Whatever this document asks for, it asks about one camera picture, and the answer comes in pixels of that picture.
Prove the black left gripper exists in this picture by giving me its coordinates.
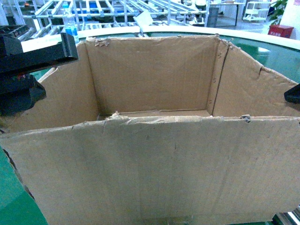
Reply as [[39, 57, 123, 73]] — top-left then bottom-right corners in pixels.
[[0, 26, 79, 116]]

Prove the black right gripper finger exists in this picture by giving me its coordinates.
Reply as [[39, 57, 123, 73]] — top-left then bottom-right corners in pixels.
[[284, 84, 300, 104]]

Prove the large cardboard box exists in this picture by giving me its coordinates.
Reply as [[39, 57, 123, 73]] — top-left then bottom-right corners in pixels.
[[0, 35, 300, 225]]

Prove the white curved conveyor rim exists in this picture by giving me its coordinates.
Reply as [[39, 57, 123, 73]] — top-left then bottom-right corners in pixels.
[[78, 25, 300, 50]]

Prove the clear plastic water bottle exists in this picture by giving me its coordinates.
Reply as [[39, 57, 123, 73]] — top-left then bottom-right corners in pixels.
[[62, 8, 80, 44]]

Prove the red box with text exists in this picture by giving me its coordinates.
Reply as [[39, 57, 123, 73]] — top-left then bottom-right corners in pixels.
[[268, 24, 294, 38]]

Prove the white roller rack frame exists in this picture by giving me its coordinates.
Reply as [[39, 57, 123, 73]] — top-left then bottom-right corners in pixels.
[[1, 0, 210, 38]]

